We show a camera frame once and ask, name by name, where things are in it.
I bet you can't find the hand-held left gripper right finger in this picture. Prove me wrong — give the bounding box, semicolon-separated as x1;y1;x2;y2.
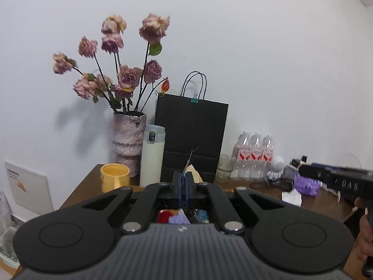
186;171;300;234

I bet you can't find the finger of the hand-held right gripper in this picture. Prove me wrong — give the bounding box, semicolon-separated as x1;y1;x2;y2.
299;164;330;180
311;162;365;172

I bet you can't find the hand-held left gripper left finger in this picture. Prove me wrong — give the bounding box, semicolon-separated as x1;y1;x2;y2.
61;171;183;234

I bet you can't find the thin dark strip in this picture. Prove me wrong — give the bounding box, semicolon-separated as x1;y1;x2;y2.
182;147;200;208

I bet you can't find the grey braided cable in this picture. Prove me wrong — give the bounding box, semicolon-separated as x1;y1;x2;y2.
186;208;211;225

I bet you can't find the purple fabric pouch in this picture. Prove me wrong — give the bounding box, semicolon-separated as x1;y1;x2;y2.
169;212;190;225

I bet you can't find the red fabric rose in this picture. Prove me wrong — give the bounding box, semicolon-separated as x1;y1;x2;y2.
157;210;172;224

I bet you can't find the wooden desktop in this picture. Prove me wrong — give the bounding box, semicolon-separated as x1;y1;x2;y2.
60;163;363;228

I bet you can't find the person's right hand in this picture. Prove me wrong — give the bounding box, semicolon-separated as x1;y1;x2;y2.
356;198;373;261

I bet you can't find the purple tissue pack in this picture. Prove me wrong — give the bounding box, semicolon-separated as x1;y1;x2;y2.
294;173;323;198

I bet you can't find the black adapter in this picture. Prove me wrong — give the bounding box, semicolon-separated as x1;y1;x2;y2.
283;159;302;179

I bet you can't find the beige pointed item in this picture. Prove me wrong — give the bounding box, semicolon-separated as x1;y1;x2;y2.
186;165;204;183

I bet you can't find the white robot figure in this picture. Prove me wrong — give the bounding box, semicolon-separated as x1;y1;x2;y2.
268;155;285;180

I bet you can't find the crumpled white tissue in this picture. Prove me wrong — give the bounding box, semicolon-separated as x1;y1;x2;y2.
281;188;304;206

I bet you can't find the cream thermos bottle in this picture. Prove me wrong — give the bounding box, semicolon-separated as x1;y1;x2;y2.
139;124;166;187

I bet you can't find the clear glass cup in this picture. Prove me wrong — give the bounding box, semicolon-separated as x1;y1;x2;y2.
216;154;236;183

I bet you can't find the clear water bottle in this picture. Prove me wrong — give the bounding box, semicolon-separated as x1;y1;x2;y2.
249;133;264;179
231;131;252;180
261;135;276;178

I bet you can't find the black paper bag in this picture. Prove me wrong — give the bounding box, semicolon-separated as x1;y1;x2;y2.
154;71;229;185

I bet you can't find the yellow mug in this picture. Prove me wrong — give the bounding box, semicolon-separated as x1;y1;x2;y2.
100;164;131;193

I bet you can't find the mottled pink ceramic vase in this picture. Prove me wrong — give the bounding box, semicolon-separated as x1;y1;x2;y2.
112;111;147;178

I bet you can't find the dried pink rose bouquet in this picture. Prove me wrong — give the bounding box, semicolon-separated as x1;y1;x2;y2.
52;13;171;115

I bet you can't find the translucent plastic bag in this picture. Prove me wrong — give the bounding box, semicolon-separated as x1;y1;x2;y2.
0;191;21;266

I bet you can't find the white wall panel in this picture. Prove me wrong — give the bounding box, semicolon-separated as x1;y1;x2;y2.
4;160;55;217

